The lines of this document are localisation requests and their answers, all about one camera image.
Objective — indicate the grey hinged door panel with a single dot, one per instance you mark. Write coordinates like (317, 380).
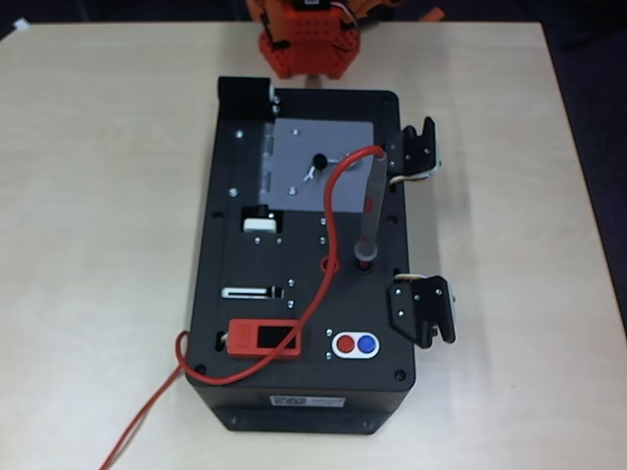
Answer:
(294, 161)

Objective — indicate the red printed robot arm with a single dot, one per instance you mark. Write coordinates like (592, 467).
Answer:
(313, 44)

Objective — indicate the white angle knob block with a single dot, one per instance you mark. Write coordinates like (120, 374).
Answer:
(259, 225)

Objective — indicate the black task board box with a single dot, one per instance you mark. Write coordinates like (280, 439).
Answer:
(245, 264)

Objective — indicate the white linear slider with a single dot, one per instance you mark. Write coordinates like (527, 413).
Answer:
(245, 292)

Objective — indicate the red and blue buttons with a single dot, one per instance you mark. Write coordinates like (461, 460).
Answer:
(335, 343)

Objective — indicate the red push button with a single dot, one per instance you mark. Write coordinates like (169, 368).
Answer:
(347, 343)

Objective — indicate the blue push button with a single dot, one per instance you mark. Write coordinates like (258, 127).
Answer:
(366, 343)

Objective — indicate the red display module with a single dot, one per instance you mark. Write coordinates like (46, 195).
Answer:
(242, 338)

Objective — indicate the white barcode label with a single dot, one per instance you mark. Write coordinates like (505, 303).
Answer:
(308, 401)

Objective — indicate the orange printed clamp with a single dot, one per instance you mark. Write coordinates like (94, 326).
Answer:
(255, 10)

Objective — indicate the orange plastic piece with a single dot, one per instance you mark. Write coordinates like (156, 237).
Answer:
(433, 15)

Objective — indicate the small white plastic piece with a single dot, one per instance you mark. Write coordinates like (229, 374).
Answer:
(21, 25)

